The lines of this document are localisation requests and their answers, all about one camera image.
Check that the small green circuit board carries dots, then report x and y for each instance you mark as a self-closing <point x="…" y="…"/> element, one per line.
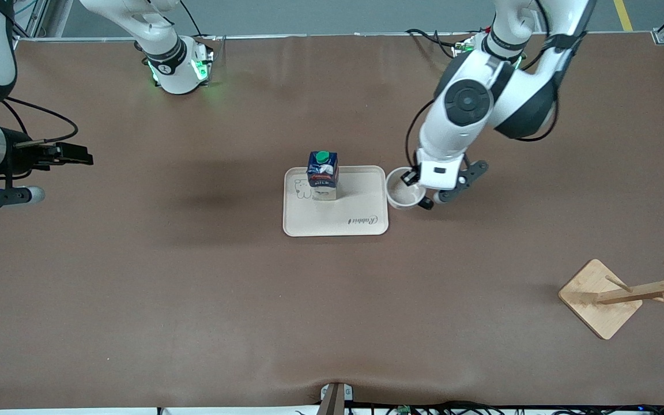
<point x="404" y="410"/>

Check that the brown table cover sheet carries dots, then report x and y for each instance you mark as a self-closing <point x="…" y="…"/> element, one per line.
<point x="136" y="288"/>

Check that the blue milk carton green cap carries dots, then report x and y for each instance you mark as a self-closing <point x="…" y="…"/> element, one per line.
<point x="321" y="176"/>

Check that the wooden cup hanging rack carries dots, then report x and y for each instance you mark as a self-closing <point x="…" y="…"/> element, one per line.
<point x="597" y="305"/>

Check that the beige rabbit print tray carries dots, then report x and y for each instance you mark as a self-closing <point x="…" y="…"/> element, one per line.
<point x="338" y="219"/>

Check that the front camera mount bracket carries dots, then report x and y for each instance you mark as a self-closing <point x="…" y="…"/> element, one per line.
<point x="335" y="397"/>

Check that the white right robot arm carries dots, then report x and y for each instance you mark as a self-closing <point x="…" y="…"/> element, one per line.
<point x="170" y="69"/>

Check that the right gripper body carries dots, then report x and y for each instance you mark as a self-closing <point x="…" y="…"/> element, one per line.
<point x="21" y="158"/>

